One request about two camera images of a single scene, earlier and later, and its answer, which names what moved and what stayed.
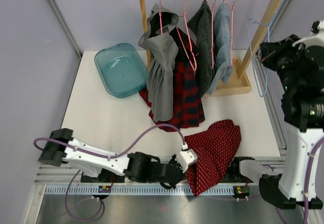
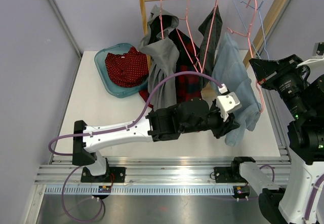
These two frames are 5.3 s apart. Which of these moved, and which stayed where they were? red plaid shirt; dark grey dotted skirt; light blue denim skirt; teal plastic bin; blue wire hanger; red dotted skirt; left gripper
Moved: red dotted skirt; blue wire hanger; light blue denim skirt; dark grey dotted skirt; left gripper
Stayed: teal plastic bin; red plaid shirt
